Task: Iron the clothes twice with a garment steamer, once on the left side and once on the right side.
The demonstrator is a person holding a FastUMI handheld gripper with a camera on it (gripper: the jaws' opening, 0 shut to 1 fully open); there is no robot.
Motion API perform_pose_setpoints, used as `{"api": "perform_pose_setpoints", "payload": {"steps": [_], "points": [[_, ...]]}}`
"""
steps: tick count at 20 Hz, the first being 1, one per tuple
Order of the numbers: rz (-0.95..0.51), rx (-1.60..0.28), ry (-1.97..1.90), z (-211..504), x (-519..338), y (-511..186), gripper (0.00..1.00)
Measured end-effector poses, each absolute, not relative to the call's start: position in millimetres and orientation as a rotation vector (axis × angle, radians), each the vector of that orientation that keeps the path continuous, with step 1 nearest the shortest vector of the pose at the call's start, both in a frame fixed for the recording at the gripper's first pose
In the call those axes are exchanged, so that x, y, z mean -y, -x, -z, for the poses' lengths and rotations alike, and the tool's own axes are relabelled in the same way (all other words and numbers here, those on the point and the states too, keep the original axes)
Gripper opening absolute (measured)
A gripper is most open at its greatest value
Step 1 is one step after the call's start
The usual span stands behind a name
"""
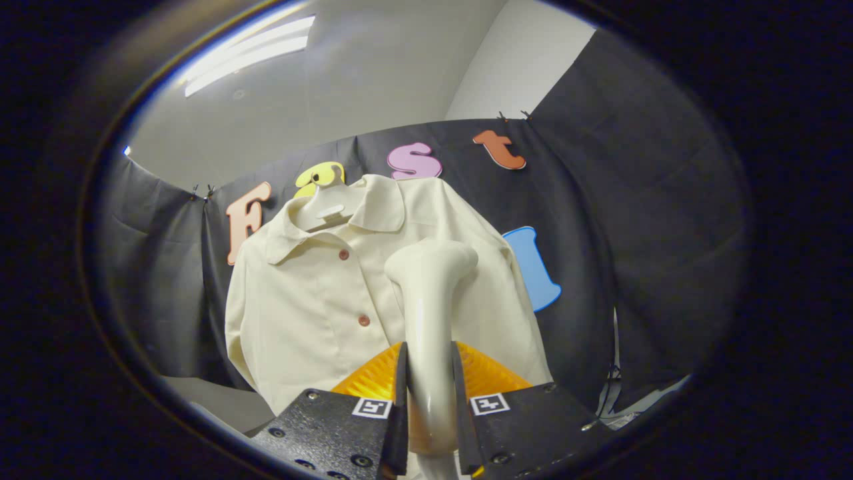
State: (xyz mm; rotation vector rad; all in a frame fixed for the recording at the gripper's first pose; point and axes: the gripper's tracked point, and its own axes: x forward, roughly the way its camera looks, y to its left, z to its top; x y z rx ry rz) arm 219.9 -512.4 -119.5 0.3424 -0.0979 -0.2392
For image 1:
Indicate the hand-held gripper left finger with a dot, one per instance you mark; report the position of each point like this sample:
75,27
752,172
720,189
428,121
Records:
398,426

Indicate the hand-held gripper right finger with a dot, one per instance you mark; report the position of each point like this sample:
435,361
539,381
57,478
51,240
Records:
463,433

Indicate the cream garment steamer head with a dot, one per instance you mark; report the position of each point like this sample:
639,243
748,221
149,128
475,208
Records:
430,320

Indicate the cream button-up shirt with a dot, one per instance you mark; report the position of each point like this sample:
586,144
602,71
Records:
306,313

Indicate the white clothes hanger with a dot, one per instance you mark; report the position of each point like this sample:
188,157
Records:
330,206

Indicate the grey cabinet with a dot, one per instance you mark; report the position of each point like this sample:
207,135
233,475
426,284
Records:
220,400

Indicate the black backdrop cloth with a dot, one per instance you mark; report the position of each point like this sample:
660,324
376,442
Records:
633,220

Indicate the small black binder clip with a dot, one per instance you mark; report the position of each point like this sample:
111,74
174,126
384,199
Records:
514,115
202,192

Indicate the ceiling light panel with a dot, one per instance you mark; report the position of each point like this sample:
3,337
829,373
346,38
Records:
246,53

